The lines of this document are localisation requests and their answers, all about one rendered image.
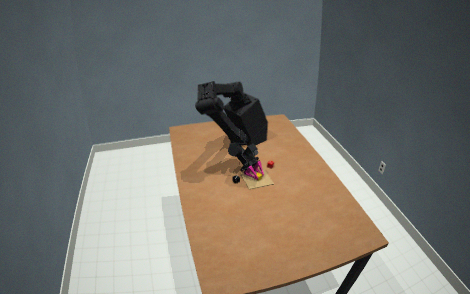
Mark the beige square mat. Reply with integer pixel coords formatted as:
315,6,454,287
241,169,274,190

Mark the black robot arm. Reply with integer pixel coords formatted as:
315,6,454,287
195,81,258,164

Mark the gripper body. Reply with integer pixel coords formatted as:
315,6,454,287
240,157,260,173

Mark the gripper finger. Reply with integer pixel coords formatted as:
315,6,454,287
244,166,258,180
253,161,264,176

